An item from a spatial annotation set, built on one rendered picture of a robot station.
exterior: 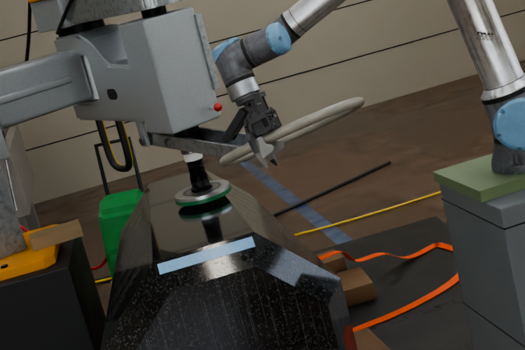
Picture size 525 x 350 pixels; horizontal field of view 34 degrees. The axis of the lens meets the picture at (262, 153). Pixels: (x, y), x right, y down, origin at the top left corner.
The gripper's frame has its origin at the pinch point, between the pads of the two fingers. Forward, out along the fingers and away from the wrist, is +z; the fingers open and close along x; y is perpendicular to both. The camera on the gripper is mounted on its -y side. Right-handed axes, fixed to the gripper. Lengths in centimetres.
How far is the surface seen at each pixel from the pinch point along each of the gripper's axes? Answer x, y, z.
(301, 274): 24.8, -18.1, 36.2
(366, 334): 90, -37, 76
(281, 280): 17.3, -21.3, 35.0
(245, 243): 16.1, -27.3, 19.7
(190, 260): 5.5, -42.1, 17.7
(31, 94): 47, -110, -65
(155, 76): 37, -47, -45
